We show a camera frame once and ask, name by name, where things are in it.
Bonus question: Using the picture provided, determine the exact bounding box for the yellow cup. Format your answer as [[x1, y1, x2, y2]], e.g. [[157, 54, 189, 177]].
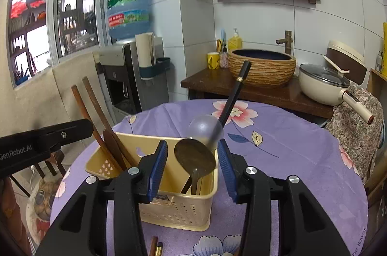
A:
[[207, 52, 220, 69]]

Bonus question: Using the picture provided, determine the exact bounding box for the aluminium sliding window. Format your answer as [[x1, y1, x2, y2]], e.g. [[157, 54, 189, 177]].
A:
[[7, 0, 114, 90]]

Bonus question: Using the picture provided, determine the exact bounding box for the yellow roll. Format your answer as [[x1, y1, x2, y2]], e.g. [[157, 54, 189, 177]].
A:
[[382, 22, 387, 75]]

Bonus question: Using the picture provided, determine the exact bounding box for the cream plastic utensil holder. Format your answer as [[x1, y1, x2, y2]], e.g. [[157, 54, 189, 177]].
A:
[[85, 132, 219, 232]]

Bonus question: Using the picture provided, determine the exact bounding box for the dark wooden counter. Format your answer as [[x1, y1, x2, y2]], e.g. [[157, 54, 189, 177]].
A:
[[181, 68, 335, 120]]

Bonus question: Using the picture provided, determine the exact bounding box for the brown and cream rice cooker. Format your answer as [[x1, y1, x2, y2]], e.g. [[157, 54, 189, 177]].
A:
[[323, 40, 368, 85]]

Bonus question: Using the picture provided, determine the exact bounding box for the cat print seat cushion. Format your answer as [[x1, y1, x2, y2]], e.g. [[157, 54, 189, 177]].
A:
[[26, 176, 65, 247]]

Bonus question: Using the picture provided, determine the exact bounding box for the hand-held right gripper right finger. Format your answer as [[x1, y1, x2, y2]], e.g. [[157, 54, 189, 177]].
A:
[[217, 139, 351, 256]]

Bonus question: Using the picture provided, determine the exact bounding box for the yellow soap pump bottle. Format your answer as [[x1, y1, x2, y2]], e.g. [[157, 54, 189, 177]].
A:
[[228, 28, 242, 51]]

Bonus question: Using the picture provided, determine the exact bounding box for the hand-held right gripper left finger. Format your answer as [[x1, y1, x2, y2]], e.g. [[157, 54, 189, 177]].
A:
[[36, 139, 168, 256]]

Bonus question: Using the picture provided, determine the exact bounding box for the purple floral tablecloth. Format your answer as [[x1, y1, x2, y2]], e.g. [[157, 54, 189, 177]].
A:
[[50, 99, 369, 256]]

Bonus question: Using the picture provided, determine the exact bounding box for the grey spoon with black handle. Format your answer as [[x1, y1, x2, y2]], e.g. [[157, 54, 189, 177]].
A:
[[187, 60, 252, 154]]

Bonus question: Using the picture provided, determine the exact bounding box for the bamboo style faucet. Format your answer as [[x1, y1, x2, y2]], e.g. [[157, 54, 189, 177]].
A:
[[276, 30, 294, 55]]

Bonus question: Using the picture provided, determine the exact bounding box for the floral patterned cloth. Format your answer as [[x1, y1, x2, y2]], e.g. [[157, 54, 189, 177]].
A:
[[325, 82, 384, 184]]

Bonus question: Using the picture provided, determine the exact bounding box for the wooden storage shelf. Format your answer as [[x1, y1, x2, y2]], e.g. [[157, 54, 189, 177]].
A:
[[366, 68, 387, 111]]

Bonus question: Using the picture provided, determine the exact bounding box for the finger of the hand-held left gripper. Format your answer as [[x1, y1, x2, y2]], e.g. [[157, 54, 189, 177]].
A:
[[45, 119, 94, 154]]

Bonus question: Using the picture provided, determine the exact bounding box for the teal wall holder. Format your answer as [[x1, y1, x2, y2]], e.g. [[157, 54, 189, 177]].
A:
[[139, 57, 171, 80]]

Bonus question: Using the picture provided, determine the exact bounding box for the water dispenser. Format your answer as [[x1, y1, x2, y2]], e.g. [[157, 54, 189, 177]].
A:
[[97, 41, 170, 123]]

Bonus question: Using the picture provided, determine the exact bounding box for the metal spoon with wooden handle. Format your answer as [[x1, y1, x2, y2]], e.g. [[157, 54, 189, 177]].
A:
[[174, 137, 217, 195]]

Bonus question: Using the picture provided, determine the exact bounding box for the cream pot with glass lid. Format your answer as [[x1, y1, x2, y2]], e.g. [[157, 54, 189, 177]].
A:
[[299, 63, 375, 125]]

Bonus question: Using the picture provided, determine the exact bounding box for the wooden chair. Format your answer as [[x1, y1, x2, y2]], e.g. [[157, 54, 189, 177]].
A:
[[10, 150, 65, 196]]

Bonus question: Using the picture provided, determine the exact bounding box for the woven pattern sink basin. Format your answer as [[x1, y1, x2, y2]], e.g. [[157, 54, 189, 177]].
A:
[[227, 49, 297, 89]]

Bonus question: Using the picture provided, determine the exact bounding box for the blue water jug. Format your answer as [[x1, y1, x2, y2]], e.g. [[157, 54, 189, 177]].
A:
[[106, 0, 152, 40]]

